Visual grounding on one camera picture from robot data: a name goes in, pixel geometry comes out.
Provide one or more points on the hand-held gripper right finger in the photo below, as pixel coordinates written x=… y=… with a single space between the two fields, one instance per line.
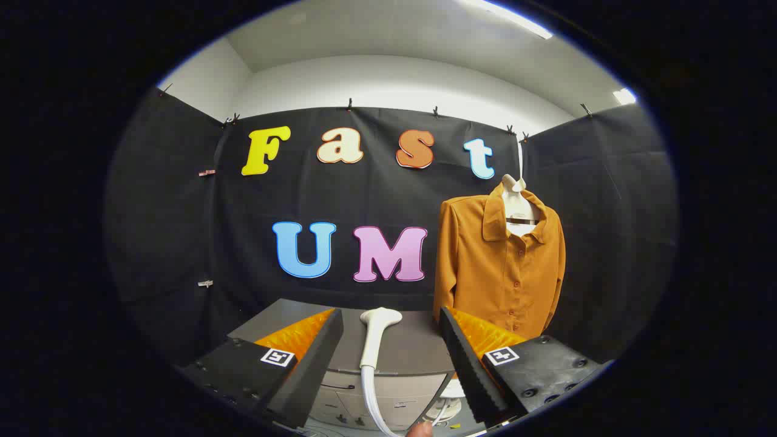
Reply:
x=470 y=376

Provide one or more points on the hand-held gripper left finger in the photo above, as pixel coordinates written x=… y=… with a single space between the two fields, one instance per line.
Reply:
x=315 y=364

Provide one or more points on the orange button-up shirt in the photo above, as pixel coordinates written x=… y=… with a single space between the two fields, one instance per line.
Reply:
x=485 y=273

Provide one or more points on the white steamer base unit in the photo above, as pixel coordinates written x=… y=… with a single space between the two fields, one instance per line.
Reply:
x=450 y=403

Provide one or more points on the white clothes hanger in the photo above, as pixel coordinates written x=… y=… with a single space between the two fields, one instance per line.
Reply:
x=519 y=212

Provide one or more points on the grey cabinet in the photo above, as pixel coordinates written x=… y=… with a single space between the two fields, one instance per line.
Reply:
x=407 y=346

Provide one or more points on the row of black clips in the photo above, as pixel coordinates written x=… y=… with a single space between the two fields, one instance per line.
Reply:
x=349 y=104

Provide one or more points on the small ceiling light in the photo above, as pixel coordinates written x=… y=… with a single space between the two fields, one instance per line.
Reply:
x=624 y=96

